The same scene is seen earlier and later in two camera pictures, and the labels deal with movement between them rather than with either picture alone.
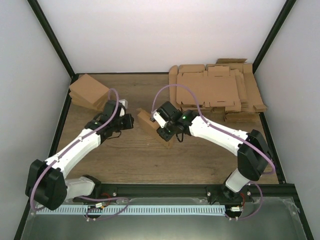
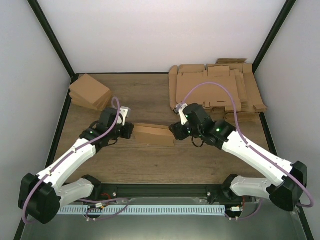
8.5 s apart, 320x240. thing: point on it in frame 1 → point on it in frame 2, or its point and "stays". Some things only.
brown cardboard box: x=145 y=118 → x=146 y=133
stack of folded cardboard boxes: x=88 y=92 stays
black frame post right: x=285 y=11 stays
